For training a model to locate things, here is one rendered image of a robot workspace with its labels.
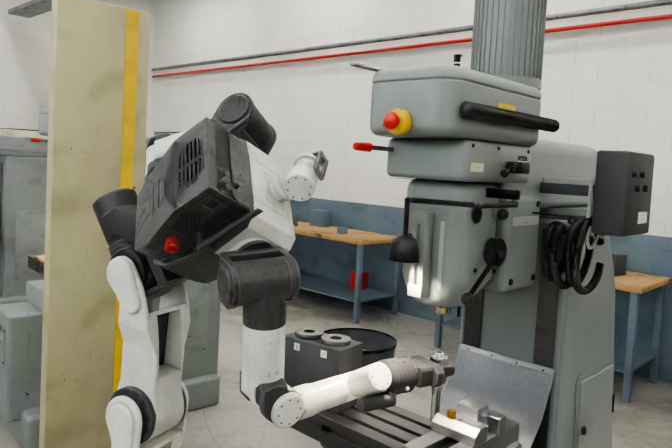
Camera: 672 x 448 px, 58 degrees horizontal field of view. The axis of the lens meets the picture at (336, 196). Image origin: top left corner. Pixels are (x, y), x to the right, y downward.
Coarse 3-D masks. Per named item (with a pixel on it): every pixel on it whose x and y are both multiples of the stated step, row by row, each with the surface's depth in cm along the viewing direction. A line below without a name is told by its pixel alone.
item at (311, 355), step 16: (288, 336) 185; (304, 336) 183; (320, 336) 184; (336, 336) 183; (288, 352) 184; (304, 352) 181; (320, 352) 178; (336, 352) 174; (352, 352) 178; (288, 368) 184; (304, 368) 181; (320, 368) 178; (336, 368) 174; (352, 368) 179; (288, 384) 185; (352, 400) 180
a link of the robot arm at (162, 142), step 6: (168, 132) 157; (180, 132) 154; (150, 138) 158; (156, 138) 157; (162, 138) 155; (168, 138) 154; (174, 138) 153; (150, 144) 159; (156, 144) 154; (162, 144) 153; (168, 144) 152; (156, 150) 153; (162, 150) 152; (156, 156) 153; (162, 156) 153; (150, 162) 154; (156, 162) 153; (150, 168) 153
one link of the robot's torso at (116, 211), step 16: (112, 192) 152; (128, 192) 154; (96, 208) 153; (112, 208) 151; (128, 208) 149; (112, 224) 149; (128, 224) 147; (112, 240) 150; (128, 240) 149; (160, 272) 143; (160, 288) 148
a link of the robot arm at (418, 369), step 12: (396, 360) 151; (408, 360) 152; (420, 360) 157; (408, 372) 149; (420, 372) 151; (432, 372) 153; (444, 372) 153; (408, 384) 149; (420, 384) 151; (432, 384) 153
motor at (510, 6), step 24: (480, 0) 170; (504, 0) 164; (528, 0) 164; (480, 24) 170; (504, 24) 164; (528, 24) 164; (480, 48) 169; (504, 48) 164; (528, 48) 165; (504, 72) 165; (528, 72) 165
